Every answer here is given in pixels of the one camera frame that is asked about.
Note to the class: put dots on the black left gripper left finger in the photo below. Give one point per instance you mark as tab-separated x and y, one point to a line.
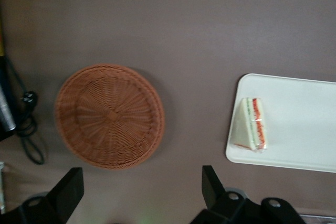
67	195

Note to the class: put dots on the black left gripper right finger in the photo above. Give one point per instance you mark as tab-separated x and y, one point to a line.
214	192

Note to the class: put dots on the triangle sandwich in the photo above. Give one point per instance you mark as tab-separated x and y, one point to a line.
246	124

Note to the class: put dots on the round brown wicker basket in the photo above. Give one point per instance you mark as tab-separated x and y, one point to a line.
110	116

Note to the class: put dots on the beige plastic tray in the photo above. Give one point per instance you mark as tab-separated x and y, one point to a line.
296	119

